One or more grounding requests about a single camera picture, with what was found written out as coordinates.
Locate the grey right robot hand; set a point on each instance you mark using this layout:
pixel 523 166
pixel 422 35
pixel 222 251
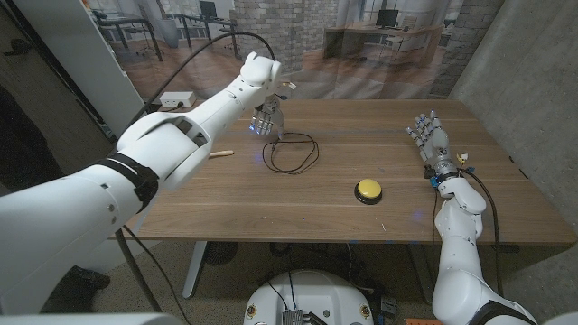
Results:
pixel 435 142

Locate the white power strip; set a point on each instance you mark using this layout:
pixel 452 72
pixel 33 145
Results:
pixel 177 99

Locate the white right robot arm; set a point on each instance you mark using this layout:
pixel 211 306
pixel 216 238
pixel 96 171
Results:
pixel 460 262

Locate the white table leg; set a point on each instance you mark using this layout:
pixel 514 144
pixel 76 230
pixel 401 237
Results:
pixel 194 271

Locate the printed office backdrop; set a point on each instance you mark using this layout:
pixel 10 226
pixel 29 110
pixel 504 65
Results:
pixel 338 45

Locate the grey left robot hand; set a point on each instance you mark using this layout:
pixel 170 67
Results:
pixel 268 117

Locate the colourful wooden maraca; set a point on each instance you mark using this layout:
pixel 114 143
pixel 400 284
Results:
pixel 222 154

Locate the grey table leg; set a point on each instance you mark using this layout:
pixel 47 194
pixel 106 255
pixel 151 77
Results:
pixel 421 271

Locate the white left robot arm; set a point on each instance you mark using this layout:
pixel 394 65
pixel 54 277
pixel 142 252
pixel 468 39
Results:
pixel 149 153

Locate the white cabinet panel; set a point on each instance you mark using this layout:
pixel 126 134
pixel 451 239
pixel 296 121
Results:
pixel 86 54

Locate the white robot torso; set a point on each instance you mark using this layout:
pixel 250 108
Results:
pixel 311 298

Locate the yellow button with black base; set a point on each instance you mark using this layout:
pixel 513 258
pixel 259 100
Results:
pixel 368 188

